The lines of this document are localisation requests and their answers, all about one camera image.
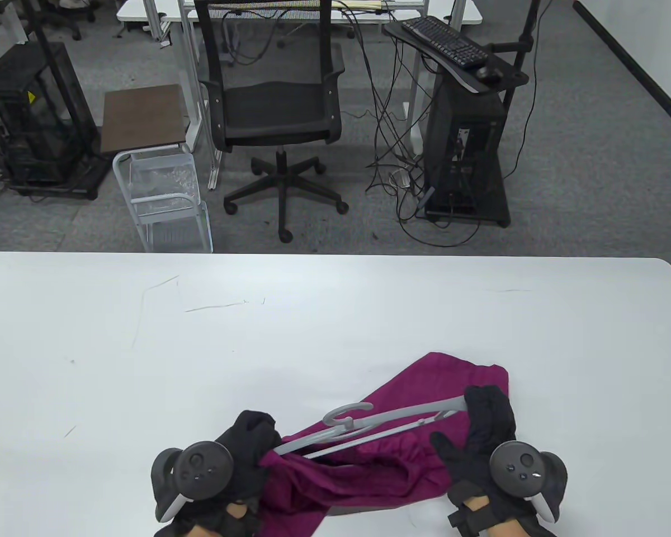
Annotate person's right forearm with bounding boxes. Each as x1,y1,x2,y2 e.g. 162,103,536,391
461,497,543,537

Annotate black mesh office chair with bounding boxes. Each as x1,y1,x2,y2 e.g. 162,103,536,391
193,0,350,243

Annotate grey hand controller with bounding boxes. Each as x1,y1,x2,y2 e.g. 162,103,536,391
489,442,560,524
155,442,234,524

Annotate grey left hand controller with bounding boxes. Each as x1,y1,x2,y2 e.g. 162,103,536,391
155,442,234,524

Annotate black keyboard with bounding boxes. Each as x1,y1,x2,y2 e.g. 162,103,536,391
401,16,490,69

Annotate black equipment rack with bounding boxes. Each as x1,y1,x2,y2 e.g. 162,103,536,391
0,42,101,201

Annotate person's left forearm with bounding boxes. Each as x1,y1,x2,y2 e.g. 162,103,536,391
187,500,261,537

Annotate bundle of black cables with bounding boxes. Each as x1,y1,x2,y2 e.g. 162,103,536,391
341,0,537,248

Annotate grey right hand controller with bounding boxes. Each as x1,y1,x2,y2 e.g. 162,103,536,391
489,442,560,524

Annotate black computer tower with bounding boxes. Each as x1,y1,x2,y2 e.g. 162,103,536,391
425,84,507,216

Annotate black office chair with wheels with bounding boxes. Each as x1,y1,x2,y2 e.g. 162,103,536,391
34,0,98,41

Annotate gray plastic hanger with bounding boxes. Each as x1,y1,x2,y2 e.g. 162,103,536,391
273,394,470,460

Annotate person's left hand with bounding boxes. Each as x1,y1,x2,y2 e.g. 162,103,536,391
151,410,283,537

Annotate black slanted pole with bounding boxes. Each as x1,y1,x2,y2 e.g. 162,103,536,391
31,0,98,157

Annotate black computer stand with tray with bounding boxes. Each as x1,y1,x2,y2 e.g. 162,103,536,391
383,0,540,228

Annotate magenta shorts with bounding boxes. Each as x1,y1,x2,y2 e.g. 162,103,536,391
257,351,509,537

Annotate brown top side table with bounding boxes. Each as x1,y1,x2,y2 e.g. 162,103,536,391
100,85,214,253

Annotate person's right hand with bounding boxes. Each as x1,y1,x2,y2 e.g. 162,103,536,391
431,385,568,537

